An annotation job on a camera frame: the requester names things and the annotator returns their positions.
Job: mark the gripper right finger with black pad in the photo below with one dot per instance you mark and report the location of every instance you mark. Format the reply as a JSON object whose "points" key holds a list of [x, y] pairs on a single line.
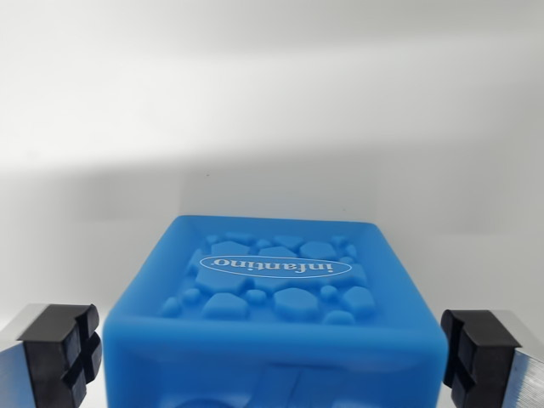
{"points": [[489, 361]]}

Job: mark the blue infantino soft cube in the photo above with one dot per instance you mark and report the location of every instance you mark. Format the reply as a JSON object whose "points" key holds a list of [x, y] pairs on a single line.
{"points": [[276, 340]]}

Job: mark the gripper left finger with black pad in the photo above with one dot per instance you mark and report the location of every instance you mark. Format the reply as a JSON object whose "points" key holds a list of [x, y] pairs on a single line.
{"points": [[47, 361]]}

